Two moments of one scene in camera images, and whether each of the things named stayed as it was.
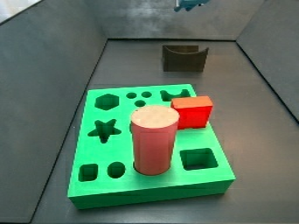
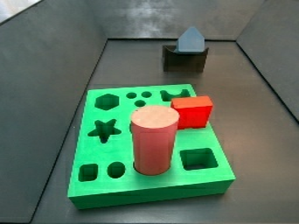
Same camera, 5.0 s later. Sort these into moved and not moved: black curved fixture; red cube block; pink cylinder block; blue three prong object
Moved: blue three prong object
Not moved: red cube block; black curved fixture; pink cylinder block
